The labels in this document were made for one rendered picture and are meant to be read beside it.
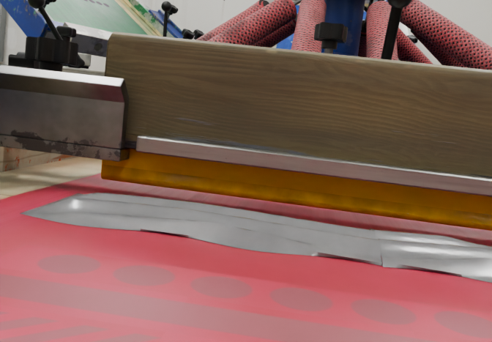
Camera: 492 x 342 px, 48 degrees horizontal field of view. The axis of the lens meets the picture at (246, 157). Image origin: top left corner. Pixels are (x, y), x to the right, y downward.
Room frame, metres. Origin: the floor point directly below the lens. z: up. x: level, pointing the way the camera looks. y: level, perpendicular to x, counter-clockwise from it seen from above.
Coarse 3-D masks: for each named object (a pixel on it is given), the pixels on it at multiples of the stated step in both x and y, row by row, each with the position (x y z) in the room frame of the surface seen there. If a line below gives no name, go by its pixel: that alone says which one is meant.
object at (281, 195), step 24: (120, 168) 0.37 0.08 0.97; (216, 192) 0.36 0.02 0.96; (240, 192) 0.36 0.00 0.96; (264, 192) 0.36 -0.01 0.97; (288, 192) 0.36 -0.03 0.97; (312, 192) 0.35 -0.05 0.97; (384, 216) 0.35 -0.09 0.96; (408, 216) 0.35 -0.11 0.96; (432, 216) 0.35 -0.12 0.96; (456, 216) 0.34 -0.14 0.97; (480, 216) 0.34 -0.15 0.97
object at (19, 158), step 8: (0, 152) 0.38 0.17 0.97; (8, 152) 0.39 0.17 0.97; (16, 152) 0.40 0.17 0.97; (24, 152) 0.41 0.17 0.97; (32, 152) 0.43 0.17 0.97; (40, 152) 0.44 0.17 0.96; (0, 160) 0.38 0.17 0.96; (8, 160) 0.39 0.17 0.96; (16, 160) 0.40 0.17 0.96; (24, 160) 0.42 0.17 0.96; (32, 160) 0.43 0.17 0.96; (40, 160) 0.44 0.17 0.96; (48, 160) 0.45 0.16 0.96; (56, 160) 0.47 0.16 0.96; (0, 168) 0.38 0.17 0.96; (8, 168) 0.39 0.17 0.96; (16, 168) 0.40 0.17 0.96
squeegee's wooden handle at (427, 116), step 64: (128, 64) 0.36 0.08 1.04; (192, 64) 0.35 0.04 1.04; (256, 64) 0.35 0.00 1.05; (320, 64) 0.34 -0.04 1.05; (384, 64) 0.34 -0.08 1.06; (128, 128) 0.36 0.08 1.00; (192, 128) 0.35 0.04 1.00; (256, 128) 0.35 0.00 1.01; (320, 128) 0.34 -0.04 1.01; (384, 128) 0.34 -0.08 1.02; (448, 128) 0.34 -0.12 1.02
